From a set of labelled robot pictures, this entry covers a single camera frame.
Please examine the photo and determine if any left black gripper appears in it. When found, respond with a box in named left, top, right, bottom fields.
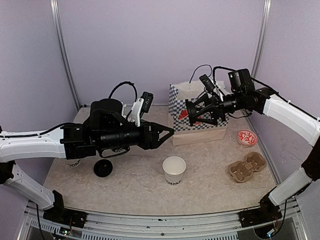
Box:
left=97, top=119, right=175, bottom=151

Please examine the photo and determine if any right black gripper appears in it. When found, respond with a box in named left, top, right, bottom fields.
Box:
left=189, top=90, right=245, bottom=125

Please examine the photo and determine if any white paper coffee cup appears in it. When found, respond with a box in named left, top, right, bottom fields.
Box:
left=162, top=156, right=187, bottom=186

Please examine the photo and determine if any black plastic cup lid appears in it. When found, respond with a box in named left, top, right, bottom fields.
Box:
left=93, top=159, right=113, bottom=178

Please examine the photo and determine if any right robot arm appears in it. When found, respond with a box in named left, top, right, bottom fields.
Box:
left=185, top=68, right=320, bottom=222

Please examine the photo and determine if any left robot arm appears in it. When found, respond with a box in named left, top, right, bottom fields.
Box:
left=0, top=98, right=174, bottom=223

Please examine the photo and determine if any checkered paper takeout bag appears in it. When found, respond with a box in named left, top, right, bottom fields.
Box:
left=168, top=77, right=230, bottom=146

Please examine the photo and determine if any black paper cup with straws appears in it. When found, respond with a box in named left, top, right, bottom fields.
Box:
left=111, top=147, right=129, bottom=154

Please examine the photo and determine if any red patterned small bowl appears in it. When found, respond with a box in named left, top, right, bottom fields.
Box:
left=237, top=129, right=258, bottom=148

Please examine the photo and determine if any brown cardboard cup carrier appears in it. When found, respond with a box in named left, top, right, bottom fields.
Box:
left=228, top=151, right=267, bottom=183

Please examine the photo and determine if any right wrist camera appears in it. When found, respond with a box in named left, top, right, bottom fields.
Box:
left=199, top=74, right=225, bottom=101

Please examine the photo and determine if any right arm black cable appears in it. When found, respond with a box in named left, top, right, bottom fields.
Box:
left=212, top=65, right=320, bottom=123

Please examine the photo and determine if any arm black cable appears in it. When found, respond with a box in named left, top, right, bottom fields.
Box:
left=0, top=80, right=139, bottom=141
left=212, top=65, right=320, bottom=123

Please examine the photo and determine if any right aluminium corner post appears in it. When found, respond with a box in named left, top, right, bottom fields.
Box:
left=251, top=0, right=272, bottom=78

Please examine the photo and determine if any aluminium corner post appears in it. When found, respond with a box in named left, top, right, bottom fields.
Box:
left=49, top=0, right=82, bottom=111
left=251, top=0, right=272, bottom=78

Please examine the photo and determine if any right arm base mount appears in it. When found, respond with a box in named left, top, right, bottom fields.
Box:
left=238, top=194, right=283, bottom=228

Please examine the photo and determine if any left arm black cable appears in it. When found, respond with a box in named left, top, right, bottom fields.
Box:
left=0, top=80, right=139, bottom=141

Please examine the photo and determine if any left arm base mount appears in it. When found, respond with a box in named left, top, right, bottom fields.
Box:
left=43, top=190, right=88, bottom=229

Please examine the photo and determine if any aluminium front rail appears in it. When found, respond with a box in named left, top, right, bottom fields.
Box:
left=16, top=200, right=309, bottom=240

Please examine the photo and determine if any left aluminium corner post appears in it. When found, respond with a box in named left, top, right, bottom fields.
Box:
left=49, top=0, right=82, bottom=111

